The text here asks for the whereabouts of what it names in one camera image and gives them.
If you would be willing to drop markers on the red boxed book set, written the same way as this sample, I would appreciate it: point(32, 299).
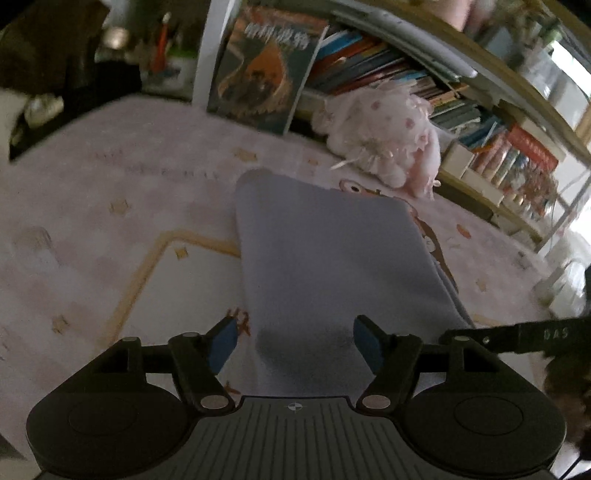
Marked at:
point(526, 147)

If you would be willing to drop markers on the person's right forearm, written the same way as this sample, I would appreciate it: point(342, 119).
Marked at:
point(568, 392)

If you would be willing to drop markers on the white smartwatch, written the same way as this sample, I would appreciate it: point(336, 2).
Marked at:
point(41, 108)

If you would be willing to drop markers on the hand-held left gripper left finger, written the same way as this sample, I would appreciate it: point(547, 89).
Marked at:
point(224, 344)

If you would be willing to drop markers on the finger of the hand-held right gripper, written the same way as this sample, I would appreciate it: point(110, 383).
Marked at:
point(501, 339)

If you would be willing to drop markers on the row of colourful books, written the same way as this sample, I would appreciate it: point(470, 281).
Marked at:
point(360, 60)

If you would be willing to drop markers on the dark brown cloth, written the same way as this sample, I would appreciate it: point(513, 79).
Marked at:
point(46, 46)

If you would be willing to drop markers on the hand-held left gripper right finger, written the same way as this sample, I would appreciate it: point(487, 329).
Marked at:
point(369, 344)

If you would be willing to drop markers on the metal bowl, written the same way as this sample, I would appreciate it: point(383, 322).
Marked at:
point(115, 38)

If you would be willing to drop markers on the grey fleece-lined tan pants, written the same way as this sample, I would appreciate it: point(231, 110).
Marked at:
point(332, 258)

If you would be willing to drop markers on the red tassel ornament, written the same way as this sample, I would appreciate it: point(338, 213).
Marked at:
point(159, 46)

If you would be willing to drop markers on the large illustrated book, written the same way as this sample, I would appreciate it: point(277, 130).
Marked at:
point(263, 74)

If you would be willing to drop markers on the white cup with green lid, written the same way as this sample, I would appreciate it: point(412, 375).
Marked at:
point(182, 69)

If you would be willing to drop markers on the white organizer box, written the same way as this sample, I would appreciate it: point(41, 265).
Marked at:
point(457, 159)

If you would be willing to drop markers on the red flower decoration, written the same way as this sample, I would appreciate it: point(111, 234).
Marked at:
point(545, 184)

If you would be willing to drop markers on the white frame wooden shelf unit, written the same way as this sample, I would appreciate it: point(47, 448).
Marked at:
point(207, 55)

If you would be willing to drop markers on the pink dotted frilly plush toy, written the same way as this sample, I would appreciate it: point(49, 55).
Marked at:
point(388, 129)

